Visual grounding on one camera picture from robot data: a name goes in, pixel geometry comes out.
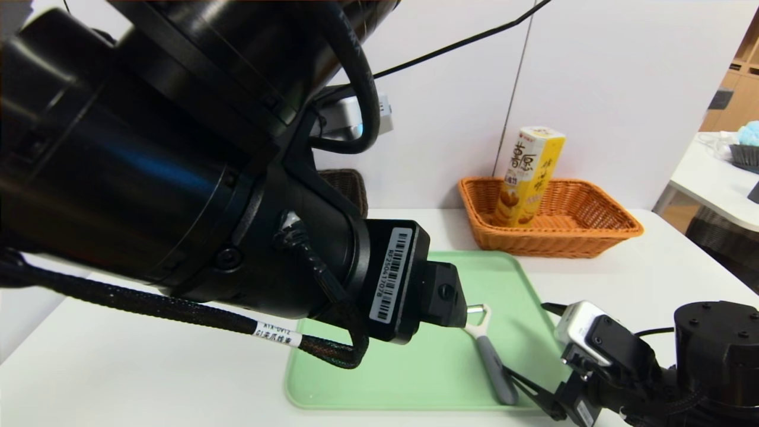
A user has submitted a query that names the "light green plastic tray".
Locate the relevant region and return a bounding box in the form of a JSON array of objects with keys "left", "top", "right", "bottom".
[{"left": 285, "top": 250, "right": 573, "bottom": 412}]

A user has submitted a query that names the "thick black camera cable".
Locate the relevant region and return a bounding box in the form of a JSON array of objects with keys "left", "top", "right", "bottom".
[{"left": 308, "top": 0, "right": 381, "bottom": 155}]

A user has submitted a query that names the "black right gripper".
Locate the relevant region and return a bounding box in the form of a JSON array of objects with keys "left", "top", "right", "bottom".
[{"left": 501, "top": 301, "right": 634, "bottom": 427}]

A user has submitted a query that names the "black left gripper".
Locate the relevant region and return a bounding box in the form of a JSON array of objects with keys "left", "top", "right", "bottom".
[{"left": 267, "top": 152, "right": 468, "bottom": 345}]

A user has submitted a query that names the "white background table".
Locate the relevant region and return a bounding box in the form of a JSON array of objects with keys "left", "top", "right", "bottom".
[{"left": 651, "top": 133, "right": 759, "bottom": 233}]

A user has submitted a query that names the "black braided labelled cable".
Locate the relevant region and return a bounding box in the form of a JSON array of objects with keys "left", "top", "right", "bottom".
[{"left": 0, "top": 225, "right": 369, "bottom": 370}]

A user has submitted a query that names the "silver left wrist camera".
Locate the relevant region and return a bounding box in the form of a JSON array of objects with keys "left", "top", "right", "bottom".
[{"left": 313, "top": 94, "right": 394, "bottom": 141}]

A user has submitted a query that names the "dark brown wicker basket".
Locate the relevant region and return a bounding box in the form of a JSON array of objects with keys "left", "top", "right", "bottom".
[{"left": 319, "top": 169, "right": 369, "bottom": 218}]

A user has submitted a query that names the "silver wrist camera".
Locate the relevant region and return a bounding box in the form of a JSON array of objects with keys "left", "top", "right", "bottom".
[
  {"left": 313, "top": 94, "right": 394, "bottom": 141},
  {"left": 556, "top": 300, "right": 613, "bottom": 366}
]

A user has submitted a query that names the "small dark background basket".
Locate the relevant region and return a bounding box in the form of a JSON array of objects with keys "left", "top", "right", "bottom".
[{"left": 727, "top": 145, "right": 759, "bottom": 175}]

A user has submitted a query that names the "orange wicker basket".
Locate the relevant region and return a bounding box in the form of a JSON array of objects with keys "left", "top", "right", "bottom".
[{"left": 458, "top": 177, "right": 644, "bottom": 259}]

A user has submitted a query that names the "white crumpled cloth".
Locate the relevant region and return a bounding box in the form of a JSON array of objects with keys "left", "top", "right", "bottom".
[{"left": 697, "top": 133, "right": 739, "bottom": 162}]

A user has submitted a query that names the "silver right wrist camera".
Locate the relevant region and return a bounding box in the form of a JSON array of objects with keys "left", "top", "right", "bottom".
[{"left": 556, "top": 300, "right": 613, "bottom": 366}]

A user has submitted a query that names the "yellow potato chip box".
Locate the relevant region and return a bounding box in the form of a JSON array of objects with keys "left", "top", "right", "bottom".
[{"left": 493, "top": 126, "right": 567, "bottom": 228}]

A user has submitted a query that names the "cream peeler with grey handle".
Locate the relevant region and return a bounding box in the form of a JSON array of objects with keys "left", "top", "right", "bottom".
[{"left": 465, "top": 304, "right": 520, "bottom": 406}]

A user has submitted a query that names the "wooden shelf unit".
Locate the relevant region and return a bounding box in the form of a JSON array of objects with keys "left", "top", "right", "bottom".
[{"left": 697, "top": 6, "right": 759, "bottom": 134}]

